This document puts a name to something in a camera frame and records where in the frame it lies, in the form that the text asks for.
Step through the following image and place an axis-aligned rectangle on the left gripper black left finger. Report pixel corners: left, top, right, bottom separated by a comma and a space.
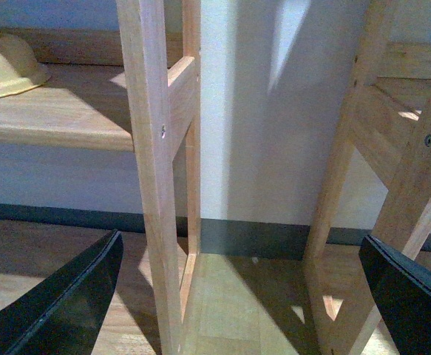
0, 230, 123, 354

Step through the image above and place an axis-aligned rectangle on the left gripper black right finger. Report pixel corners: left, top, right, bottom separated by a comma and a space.
359, 235, 431, 354

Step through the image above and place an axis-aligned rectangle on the cream toy cake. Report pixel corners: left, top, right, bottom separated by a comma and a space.
0, 33, 51, 98

